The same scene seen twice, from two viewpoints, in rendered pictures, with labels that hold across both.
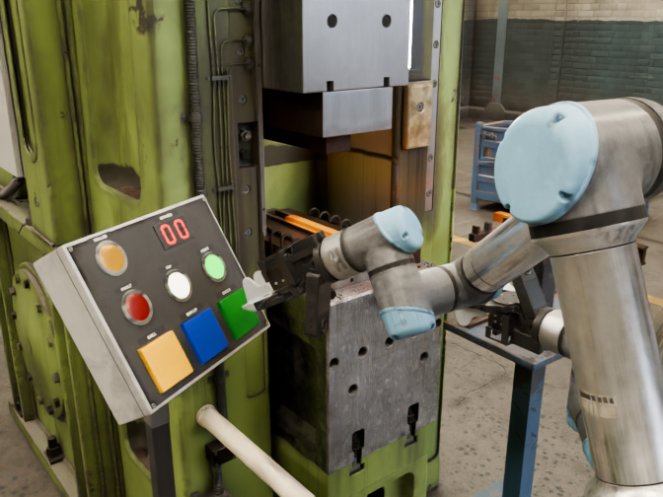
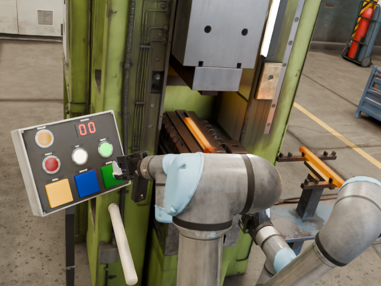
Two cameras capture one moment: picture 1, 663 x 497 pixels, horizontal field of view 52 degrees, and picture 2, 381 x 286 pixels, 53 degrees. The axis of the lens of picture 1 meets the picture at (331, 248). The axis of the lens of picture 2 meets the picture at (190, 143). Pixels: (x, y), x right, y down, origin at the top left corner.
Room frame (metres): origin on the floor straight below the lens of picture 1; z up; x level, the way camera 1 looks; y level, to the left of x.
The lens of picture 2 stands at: (0.10, -0.37, 1.77)
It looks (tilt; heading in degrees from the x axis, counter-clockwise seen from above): 28 degrees down; 15
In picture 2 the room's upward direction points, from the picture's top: 9 degrees clockwise
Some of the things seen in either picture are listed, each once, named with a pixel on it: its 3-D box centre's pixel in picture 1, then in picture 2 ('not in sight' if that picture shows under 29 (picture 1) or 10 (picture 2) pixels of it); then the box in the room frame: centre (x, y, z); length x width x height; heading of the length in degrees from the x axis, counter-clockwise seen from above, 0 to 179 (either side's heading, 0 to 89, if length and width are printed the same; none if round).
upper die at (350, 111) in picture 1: (302, 103); (199, 62); (1.67, 0.07, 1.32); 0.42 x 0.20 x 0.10; 38
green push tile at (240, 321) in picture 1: (237, 314); (111, 175); (1.12, 0.17, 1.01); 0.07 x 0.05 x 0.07; 153
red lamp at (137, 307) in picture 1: (137, 307); (51, 164); (0.96, 0.30, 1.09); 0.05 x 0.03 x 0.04; 128
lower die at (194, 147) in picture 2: (304, 244); (187, 135); (1.67, 0.07, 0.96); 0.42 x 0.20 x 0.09; 38
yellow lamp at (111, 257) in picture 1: (111, 257); (44, 138); (0.98, 0.34, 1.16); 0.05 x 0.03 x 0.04; 128
